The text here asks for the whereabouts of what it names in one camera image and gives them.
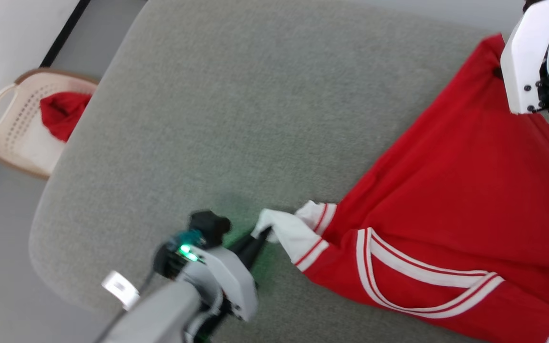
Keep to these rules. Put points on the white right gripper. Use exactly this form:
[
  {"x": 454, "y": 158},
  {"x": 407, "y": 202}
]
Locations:
[{"x": 524, "y": 62}]

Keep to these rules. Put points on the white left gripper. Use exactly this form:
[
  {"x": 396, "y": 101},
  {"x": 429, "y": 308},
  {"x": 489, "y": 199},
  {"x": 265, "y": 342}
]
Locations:
[{"x": 229, "y": 281}]

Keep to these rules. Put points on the red and white basketball jersey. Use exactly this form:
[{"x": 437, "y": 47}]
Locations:
[{"x": 470, "y": 190}]

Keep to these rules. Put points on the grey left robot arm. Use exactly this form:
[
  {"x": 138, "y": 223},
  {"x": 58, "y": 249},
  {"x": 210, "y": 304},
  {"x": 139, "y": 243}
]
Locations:
[{"x": 160, "y": 314}]

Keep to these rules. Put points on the white tag on arm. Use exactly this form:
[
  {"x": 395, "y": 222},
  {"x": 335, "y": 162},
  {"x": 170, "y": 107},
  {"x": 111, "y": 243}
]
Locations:
[{"x": 121, "y": 288}]

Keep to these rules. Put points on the red garment in basket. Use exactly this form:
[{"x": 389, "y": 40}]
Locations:
[{"x": 62, "y": 114}]

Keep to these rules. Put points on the grey fabric sofa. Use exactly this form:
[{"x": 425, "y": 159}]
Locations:
[{"x": 217, "y": 119}]

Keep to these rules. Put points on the beige plastic laundry basket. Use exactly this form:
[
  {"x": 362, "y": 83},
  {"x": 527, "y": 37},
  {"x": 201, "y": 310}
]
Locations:
[{"x": 17, "y": 128}]

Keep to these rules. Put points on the black baseboard strip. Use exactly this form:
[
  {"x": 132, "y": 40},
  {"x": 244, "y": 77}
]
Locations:
[{"x": 67, "y": 31}]

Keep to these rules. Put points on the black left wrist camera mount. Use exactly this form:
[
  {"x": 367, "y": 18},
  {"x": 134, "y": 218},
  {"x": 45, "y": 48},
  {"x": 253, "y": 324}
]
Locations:
[{"x": 208, "y": 226}]

